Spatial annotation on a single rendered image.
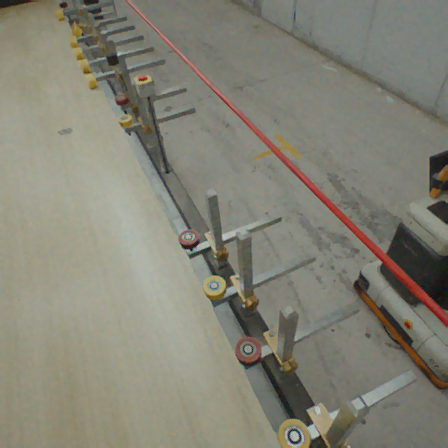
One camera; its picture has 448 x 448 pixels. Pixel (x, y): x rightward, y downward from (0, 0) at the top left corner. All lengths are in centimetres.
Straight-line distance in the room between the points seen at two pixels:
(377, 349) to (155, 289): 135
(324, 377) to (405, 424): 40
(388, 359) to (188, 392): 134
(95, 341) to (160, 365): 23
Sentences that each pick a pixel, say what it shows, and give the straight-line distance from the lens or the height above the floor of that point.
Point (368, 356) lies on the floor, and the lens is 216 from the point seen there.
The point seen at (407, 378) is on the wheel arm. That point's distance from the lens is 125.
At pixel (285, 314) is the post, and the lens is 92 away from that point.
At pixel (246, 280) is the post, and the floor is 95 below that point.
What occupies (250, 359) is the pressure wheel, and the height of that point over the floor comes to 91.
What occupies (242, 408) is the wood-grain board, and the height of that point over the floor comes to 90.
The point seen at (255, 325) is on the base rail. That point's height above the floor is 70.
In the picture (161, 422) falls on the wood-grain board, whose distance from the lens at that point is 108.
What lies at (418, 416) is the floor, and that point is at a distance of 213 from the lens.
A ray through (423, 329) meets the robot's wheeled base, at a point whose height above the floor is 28.
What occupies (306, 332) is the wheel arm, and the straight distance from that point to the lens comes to 122.
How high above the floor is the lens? 192
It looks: 48 degrees down
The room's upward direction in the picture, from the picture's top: 7 degrees counter-clockwise
